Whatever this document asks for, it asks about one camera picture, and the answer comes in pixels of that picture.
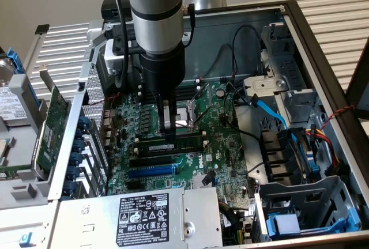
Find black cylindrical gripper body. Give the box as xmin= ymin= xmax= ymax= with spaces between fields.
xmin=140 ymin=44 xmax=186 ymax=95

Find green RAM stick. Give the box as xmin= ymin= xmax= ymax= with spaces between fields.
xmin=0 ymin=165 xmax=33 ymax=180
xmin=140 ymin=134 xmax=204 ymax=155

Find CPU socket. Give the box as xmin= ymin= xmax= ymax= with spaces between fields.
xmin=157 ymin=99 xmax=202 ymax=134

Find thin metal locking lever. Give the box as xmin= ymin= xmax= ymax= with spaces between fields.
xmin=193 ymin=106 xmax=214 ymax=125

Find long black expansion slot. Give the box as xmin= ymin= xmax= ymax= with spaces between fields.
xmin=129 ymin=154 xmax=174 ymax=169

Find blue expansion slot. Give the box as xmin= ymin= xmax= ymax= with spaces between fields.
xmin=127 ymin=167 xmax=176 ymax=179

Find green Dell motherboard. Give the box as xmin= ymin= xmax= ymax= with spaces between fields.
xmin=106 ymin=80 xmax=260 ymax=203

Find grey metal PC case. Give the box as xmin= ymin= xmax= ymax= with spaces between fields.
xmin=47 ymin=0 xmax=369 ymax=249

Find silver finned heat sink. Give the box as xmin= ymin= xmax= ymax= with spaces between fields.
xmin=190 ymin=177 xmax=216 ymax=189

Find black box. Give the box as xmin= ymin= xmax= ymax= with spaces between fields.
xmin=100 ymin=0 xmax=134 ymax=22

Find green graphics card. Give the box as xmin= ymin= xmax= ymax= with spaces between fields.
xmin=31 ymin=64 xmax=72 ymax=181

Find silver power supply unit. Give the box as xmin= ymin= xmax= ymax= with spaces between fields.
xmin=48 ymin=187 xmax=224 ymax=249

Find silver metal drive cage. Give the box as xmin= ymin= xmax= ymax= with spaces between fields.
xmin=243 ymin=21 xmax=322 ymax=125

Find blue disk carrier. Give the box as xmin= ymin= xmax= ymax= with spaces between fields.
xmin=266 ymin=202 xmax=362 ymax=240

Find grey disk bay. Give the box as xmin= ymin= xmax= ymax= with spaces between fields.
xmin=253 ymin=175 xmax=363 ymax=243

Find blue release button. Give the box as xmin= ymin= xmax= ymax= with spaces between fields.
xmin=18 ymin=231 xmax=34 ymax=248

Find red black twisted wire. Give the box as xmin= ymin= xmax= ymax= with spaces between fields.
xmin=104 ymin=92 xmax=122 ymax=109
xmin=319 ymin=104 xmax=357 ymax=131

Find thick black camera cable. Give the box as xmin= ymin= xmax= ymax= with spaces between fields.
xmin=107 ymin=0 xmax=130 ymax=90

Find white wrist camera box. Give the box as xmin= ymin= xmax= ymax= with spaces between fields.
xmin=104 ymin=39 xmax=130 ymax=76

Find black cable, gold plug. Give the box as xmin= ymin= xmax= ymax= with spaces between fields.
xmin=182 ymin=2 xmax=198 ymax=48

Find black data wire with plug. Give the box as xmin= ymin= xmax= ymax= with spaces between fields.
xmin=202 ymin=170 xmax=216 ymax=187

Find blue flat data wire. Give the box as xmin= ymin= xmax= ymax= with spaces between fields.
xmin=251 ymin=93 xmax=321 ymax=179

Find yellow black power wire bundle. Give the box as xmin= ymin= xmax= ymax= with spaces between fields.
xmin=218 ymin=199 xmax=251 ymax=247

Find hard disk with blue bracket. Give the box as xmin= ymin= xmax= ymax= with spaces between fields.
xmin=0 ymin=46 xmax=41 ymax=122

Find red yellow black power wires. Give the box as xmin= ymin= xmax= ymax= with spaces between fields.
xmin=304 ymin=127 xmax=348 ymax=178

